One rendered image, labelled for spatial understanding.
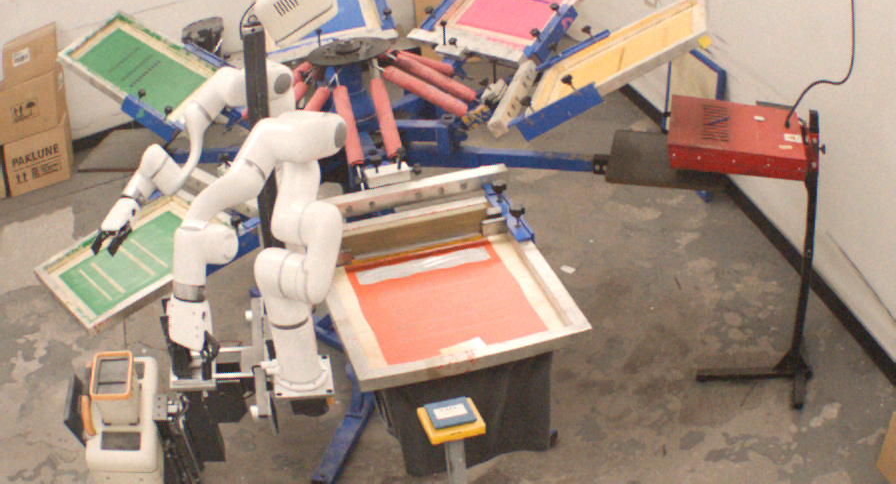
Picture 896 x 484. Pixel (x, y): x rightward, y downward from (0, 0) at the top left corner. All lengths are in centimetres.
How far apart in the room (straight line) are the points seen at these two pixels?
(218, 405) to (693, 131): 183
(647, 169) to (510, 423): 107
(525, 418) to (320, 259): 100
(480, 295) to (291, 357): 81
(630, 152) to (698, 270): 130
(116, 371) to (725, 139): 214
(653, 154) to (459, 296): 105
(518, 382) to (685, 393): 136
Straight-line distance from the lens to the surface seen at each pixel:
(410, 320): 301
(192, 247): 206
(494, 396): 300
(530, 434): 314
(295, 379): 247
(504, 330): 294
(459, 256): 326
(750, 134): 370
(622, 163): 378
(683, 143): 357
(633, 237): 529
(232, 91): 250
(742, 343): 453
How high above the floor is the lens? 256
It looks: 28 degrees down
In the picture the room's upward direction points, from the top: 5 degrees counter-clockwise
